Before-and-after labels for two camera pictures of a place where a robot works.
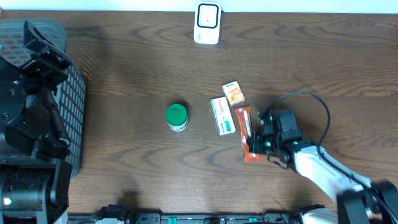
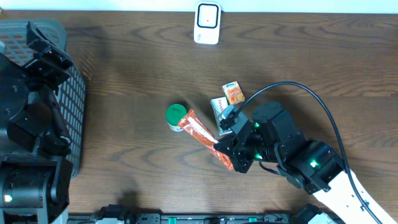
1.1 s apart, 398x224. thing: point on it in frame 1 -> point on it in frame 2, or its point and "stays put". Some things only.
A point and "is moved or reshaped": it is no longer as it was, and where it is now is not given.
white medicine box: (223, 117) stays put
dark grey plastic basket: (70, 99) stays put
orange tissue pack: (234, 93) stays put
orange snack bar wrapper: (247, 126) is moved or reshaped
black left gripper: (45, 52) stays put
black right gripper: (255, 143) -> (231, 145)
